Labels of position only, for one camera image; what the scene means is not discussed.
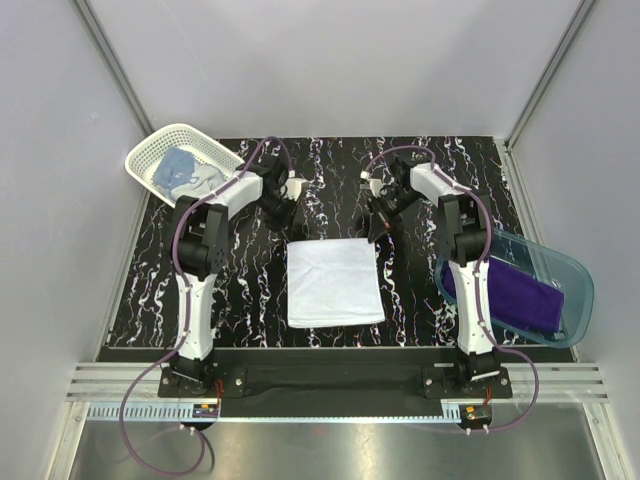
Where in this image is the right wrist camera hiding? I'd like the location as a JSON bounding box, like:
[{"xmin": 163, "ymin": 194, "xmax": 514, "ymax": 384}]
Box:
[{"xmin": 359, "ymin": 156, "xmax": 410, "ymax": 198}]

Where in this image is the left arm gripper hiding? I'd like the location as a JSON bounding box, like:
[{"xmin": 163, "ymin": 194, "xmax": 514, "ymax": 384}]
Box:
[{"xmin": 255, "ymin": 193, "xmax": 300, "ymax": 243}]

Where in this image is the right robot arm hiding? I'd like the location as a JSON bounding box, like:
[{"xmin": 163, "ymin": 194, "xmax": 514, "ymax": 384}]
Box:
[{"xmin": 360, "ymin": 160, "xmax": 500, "ymax": 397}]

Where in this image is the white perforated laundry basket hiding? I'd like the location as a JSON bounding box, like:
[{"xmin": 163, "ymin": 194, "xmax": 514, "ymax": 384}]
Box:
[{"xmin": 125, "ymin": 123, "xmax": 244, "ymax": 207}]

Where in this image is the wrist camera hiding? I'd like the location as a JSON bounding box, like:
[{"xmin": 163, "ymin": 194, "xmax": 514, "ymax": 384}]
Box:
[
  {"xmin": 260, "ymin": 157, "xmax": 307, "ymax": 200},
  {"xmin": 359, "ymin": 156, "xmax": 410, "ymax": 198}
]

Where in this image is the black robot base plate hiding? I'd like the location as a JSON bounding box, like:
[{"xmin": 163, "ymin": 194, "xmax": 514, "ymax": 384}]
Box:
[{"xmin": 158, "ymin": 347, "xmax": 513, "ymax": 400}]

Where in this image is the purple microfiber towel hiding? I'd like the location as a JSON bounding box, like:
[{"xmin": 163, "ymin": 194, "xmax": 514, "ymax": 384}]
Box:
[{"xmin": 442, "ymin": 254, "xmax": 566, "ymax": 335}]

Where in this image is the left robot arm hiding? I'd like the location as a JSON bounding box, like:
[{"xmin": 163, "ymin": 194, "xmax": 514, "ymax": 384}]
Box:
[{"xmin": 167, "ymin": 167, "xmax": 308, "ymax": 396}]

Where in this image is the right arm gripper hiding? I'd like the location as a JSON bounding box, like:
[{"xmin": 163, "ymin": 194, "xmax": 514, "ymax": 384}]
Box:
[{"xmin": 366, "ymin": 188, "xmax": 422, "ymax": 244}]

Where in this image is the blue transparent plastic tray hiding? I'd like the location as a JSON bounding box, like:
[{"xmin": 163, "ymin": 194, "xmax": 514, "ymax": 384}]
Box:
[{"xmin": 434, "ymin": 226, "xmax": 594, "ymax": 354}]

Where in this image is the light blue towel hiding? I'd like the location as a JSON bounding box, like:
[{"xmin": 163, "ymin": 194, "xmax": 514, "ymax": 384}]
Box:
[{"xmin": 152, "ymin": 146, "xmax": 197, "ymax": 191}]

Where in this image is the white towel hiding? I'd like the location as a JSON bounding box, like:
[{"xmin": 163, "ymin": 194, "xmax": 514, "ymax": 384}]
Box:
[{"xmin": 287, "ymin": 238, "xmax": 385, "ymax": 329}]

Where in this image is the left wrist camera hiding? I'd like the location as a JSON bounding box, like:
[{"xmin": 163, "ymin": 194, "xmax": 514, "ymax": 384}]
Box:
[{"xmin": 260, "ymin": 157, "xmax": 307, "ymax": 200}]

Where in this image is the aluminium frame rail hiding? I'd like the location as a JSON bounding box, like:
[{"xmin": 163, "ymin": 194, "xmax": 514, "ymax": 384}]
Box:
[{"xmin": 66, "ymin": 363, "xmax": 608, "ymax": 424}]

